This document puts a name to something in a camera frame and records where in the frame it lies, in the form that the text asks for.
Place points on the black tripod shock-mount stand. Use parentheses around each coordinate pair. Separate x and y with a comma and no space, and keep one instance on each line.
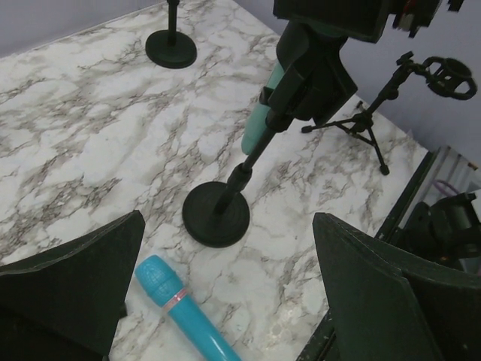
(446,77)

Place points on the blue microphone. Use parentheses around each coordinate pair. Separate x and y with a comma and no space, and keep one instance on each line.
(164,287)

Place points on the mint green microphone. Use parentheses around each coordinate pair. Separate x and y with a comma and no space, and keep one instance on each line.
(255,125)

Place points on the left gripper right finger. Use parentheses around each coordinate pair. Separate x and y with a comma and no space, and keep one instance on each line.
(388,304)

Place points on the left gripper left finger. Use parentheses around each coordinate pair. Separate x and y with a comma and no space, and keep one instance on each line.
(68,300)

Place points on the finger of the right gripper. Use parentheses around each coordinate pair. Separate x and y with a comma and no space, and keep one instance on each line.
(363,20)

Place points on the black round-base clip stand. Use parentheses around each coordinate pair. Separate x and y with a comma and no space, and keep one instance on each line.
(170,48)

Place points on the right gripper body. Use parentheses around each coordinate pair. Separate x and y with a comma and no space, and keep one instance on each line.
(412,15)

